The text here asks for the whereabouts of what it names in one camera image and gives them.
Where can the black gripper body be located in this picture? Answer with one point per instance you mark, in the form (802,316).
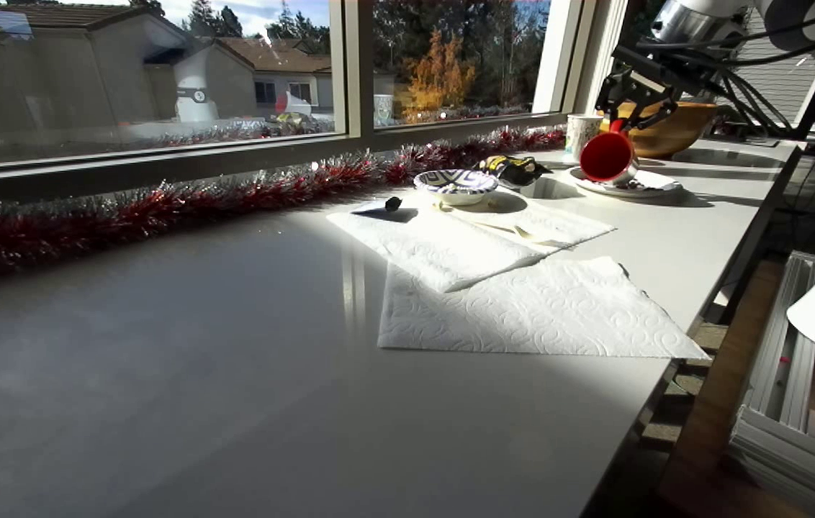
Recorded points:
(654,88)

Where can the patterned paper cup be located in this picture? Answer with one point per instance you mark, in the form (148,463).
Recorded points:
(580,133)

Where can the bamboo steamer basket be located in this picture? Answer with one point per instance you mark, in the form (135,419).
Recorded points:
(680,133)

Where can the white round plate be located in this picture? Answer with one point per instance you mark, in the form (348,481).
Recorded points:
(661,189)

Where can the black yellow snack packet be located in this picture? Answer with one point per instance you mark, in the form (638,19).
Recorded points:
(517,170)

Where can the blue patterned bowl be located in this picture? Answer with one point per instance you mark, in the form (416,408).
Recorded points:
(452,189)

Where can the white embossed paper towel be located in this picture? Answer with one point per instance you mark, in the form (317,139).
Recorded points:
(444,248)
(539,319)

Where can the small black object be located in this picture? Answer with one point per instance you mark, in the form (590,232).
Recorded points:
(393,206)

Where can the red tinsel garland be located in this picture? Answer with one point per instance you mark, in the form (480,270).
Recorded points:
(186,202)

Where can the window frame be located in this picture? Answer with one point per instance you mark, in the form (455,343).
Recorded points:
(348,67)

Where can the aluminium rail frame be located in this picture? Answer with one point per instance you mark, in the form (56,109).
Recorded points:
(791,421)

